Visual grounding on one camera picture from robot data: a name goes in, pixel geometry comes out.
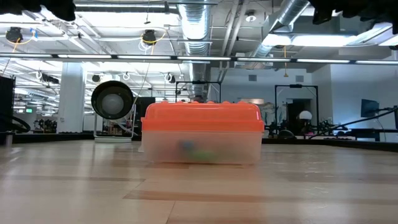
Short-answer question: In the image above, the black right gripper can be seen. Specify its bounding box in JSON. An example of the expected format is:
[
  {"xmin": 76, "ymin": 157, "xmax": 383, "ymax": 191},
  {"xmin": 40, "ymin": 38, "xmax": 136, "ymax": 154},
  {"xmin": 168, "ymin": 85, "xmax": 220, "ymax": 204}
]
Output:
[{"xmin": 307, "ymin": 0, "xmax": 398, "ymax": 35}]

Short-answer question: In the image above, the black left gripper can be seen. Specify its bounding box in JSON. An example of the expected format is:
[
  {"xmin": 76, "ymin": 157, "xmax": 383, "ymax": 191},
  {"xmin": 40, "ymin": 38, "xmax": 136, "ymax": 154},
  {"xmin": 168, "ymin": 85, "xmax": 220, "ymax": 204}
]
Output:
[{"xmin": 0, "ymin": 0, "xmax": 76, "ymax": 22}]

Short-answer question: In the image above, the clear box with orange lid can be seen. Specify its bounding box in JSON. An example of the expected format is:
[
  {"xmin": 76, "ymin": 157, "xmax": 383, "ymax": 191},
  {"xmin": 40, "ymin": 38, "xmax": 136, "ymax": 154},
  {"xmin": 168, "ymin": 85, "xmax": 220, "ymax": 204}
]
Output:
[{"xmin": 140, "ymin": 100, "xmax": 266, "ymax": 166}]

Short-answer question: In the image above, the white pillar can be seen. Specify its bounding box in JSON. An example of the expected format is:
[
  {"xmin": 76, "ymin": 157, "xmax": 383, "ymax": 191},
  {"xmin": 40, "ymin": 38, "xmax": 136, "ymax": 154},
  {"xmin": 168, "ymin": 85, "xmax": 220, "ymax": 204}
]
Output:
[{"xmin": 57, "ymin": 62, "xmax": 88, "ymax": 134}]

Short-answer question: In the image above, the long ceiling light bar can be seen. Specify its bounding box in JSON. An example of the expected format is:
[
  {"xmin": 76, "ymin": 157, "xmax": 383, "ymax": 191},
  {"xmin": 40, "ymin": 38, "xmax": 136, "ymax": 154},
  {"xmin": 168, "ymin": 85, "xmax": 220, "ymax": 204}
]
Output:
[{"xmin": 0, "ymin": 53, "xmax": 398, "ymax": 65}]

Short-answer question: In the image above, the white spotlight lamp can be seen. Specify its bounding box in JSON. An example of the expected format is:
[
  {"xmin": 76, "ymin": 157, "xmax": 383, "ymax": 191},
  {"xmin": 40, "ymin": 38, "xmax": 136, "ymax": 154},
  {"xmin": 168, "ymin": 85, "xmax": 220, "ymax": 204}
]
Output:
[{"xmin": 90, "ymin": 80, "xmax": 137, "ymax": 144}]

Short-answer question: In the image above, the dark computer monitor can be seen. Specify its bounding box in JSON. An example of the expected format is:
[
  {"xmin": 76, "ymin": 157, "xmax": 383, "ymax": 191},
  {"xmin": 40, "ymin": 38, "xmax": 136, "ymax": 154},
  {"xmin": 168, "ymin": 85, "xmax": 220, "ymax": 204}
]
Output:
[{"xmin": 360, "ymin": 98, "xmax": 381, "ymax": 119}]

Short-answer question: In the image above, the dark upright screen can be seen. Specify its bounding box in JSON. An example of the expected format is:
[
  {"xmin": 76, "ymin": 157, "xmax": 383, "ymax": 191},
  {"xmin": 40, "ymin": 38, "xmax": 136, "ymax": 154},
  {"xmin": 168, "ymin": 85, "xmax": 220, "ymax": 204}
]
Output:
[{"xmin": 135, "ymin": 96, "xmax": 157, "ymax": 119}]

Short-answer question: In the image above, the silver ventilation duct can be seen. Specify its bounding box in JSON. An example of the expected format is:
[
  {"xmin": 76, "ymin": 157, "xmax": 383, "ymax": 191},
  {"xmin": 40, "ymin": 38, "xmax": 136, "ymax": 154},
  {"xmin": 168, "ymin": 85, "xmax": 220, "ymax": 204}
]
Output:
[
  {"xmin": 178, "ymin": 0, "xmax": 213, "ymax": 101},
  {"xmin": 248, "ymin": 0, "xmax": 309, "ymax": 60}
]

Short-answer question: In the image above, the ceiling cable reel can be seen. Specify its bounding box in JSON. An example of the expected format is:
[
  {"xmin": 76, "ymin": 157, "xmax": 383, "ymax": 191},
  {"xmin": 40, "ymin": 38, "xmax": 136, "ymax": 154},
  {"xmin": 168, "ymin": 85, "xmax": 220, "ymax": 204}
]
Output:
[
  {"xmin": 6, "ymin": 27, "xmax": 24, "ymax": 43},
  {"xmin": 142, "ymin": 29, "xmax": 157, "ymax": 46}
]

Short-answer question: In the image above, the black frame stand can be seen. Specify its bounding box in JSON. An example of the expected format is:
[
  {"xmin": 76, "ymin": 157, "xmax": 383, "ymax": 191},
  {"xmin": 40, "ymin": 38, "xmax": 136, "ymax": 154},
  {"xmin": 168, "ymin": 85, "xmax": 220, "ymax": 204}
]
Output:
[
  {"xmin": 274, "ymin": 84, "xmax": 320, "ymax": 135},
  {"xmin": 175, "ymin": 80, "xmax": 223, "ymax": 104}
]

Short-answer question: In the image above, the black cable loop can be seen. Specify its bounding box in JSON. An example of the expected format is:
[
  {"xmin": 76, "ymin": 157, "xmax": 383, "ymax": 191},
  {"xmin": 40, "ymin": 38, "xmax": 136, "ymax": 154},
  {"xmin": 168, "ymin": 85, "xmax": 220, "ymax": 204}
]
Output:
[{"xmin": 0, "ymin": 114, "xmax": 32, "ymax": 134}]

